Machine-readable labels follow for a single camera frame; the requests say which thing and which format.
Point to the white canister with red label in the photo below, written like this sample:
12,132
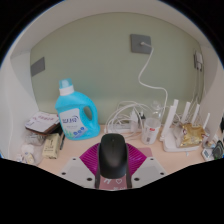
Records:
150,130

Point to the blue detergent bottle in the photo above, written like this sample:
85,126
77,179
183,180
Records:
71,110

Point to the grey blank wall plate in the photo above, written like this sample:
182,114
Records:
38,66

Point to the black device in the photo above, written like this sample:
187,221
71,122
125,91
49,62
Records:
218,150

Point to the black pen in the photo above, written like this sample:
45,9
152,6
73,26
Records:
62,141

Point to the gold foil bag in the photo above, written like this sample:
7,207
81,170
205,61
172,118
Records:
192,135

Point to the white router with antennas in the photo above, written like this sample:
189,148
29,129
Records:
170,138

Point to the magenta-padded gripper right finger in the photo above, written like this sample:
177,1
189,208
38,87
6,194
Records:
150,171

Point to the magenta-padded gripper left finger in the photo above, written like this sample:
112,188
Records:
77,171

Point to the white power strip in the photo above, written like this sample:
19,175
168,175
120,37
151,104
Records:
120,128

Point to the pink mouse pad with drawing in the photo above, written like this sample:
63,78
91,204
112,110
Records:
115,184

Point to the wall socket with plugs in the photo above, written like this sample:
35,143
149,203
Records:
198,60

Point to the grey wall socket plate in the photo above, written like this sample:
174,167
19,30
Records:
136,45

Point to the black computer mouse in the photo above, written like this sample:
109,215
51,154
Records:
113,156

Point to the small beige box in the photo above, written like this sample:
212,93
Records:
51,146

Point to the small white device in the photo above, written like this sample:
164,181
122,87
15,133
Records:
207,154

